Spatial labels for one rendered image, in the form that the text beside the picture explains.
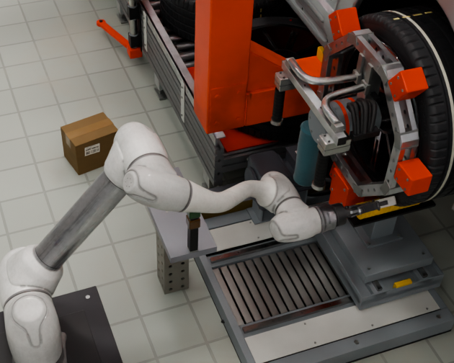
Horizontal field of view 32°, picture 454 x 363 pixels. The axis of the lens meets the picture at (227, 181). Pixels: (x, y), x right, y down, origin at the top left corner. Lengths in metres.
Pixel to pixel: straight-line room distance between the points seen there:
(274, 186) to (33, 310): 0.86
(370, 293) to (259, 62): 0.97
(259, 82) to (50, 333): 1.23
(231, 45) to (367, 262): 0.97
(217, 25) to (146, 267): 1.07
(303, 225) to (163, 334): 0.82
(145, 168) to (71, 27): 2.52
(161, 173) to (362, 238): 1.15
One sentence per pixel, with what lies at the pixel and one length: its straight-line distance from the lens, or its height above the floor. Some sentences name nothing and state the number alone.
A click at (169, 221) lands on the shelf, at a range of 2.80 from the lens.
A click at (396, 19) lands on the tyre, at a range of 2.57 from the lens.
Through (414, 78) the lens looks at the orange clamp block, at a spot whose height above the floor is 1.15.
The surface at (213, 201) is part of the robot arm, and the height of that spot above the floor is 0.86.
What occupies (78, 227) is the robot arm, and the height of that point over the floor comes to 0.72.
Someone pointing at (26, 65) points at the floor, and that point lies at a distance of 4.36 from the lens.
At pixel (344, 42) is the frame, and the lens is 2.64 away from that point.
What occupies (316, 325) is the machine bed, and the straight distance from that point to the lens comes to 3.01.
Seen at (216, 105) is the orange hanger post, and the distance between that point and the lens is 2.95.
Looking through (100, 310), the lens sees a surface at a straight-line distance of 2.75.
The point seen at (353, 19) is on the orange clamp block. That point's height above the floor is 1.10.
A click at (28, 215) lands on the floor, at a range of 3.50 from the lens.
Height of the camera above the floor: 2.49
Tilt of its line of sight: 44 degrees down
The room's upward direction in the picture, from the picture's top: 3 degrees clockwise
